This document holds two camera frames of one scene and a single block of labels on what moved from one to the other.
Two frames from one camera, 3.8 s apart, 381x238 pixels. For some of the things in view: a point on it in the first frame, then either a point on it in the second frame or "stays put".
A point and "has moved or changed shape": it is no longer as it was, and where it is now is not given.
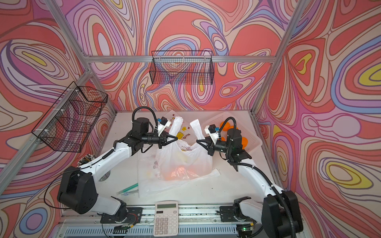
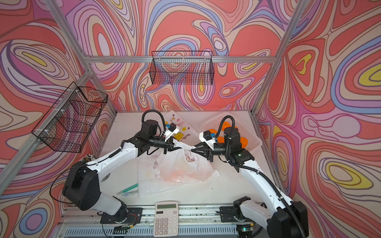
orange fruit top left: x=226 y=126 stays put
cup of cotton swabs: x=87 y=158 stays put
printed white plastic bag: x=179 y=160 has moved or changed shape
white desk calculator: x=166 y=218 stays put
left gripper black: x=162 y=140 to x=169 y=145
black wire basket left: x=68 y=125 stays put
